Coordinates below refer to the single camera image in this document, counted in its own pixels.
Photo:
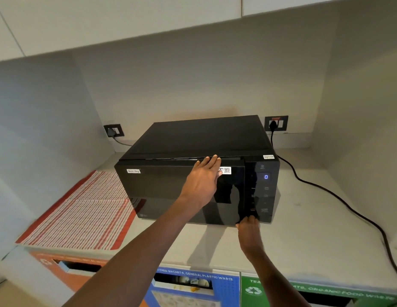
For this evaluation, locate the orange waste bin front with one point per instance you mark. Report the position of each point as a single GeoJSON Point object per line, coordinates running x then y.
{"type": "Point", "coordinates": [86, 278]}

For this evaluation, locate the person's left hand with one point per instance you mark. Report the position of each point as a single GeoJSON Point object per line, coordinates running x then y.
{"type": "Point", "coordinates": [200, 183]}

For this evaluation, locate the person's right thumb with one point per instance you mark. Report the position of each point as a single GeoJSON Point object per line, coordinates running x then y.
{"type": "Point", "coordinates": [240, 225]}

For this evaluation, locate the green waste bin front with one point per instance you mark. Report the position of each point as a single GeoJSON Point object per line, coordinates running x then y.
{"type": "Point", "coordinates": [253, 290]}

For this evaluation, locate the waste inside bin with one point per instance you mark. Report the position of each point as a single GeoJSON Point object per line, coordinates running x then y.
{"type": "Point", "coordinates": [192, 282]}

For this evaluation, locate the person's left forearm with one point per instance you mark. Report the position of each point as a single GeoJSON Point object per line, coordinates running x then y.
{"type": "Point", "coordinates": [137, 255]}

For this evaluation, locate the blue waste bin front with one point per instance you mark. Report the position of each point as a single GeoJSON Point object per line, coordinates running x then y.
{"type": "Point", "coordinates": [224, 290]}

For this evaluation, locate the person's right hand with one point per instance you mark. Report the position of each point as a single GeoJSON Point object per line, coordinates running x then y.
{"type": "Point", "coordinates": [250, 236]}

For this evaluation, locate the black wall socket plate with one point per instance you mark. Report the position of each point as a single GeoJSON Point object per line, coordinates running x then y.
{"type": "Point", "coordinates": [119, 129]}

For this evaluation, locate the person's right forearm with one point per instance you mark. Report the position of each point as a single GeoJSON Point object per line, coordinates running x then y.
{"type": "Point", "coordinates": [275, 281]}

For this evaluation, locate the black microwave oven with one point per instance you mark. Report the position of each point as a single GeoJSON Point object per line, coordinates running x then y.
{"type": "Point", "coordinates": [173, 188]}

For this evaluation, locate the grey plug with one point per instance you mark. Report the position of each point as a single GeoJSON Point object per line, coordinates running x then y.
{"type": "Point", "coordinates": [111, 132]}

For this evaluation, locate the red striped white cloth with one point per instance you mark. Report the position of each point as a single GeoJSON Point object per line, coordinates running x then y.
{"type": "Point", "coordinates": [80, 214]}

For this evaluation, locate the black socket plate red switch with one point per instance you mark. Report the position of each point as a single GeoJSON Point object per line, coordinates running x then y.
{"type": "Point", "coordinates": [281, 123]}

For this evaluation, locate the black power plug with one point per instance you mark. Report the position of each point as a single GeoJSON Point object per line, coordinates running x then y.
{"type": "Point", "coordinates": [273, 125]}

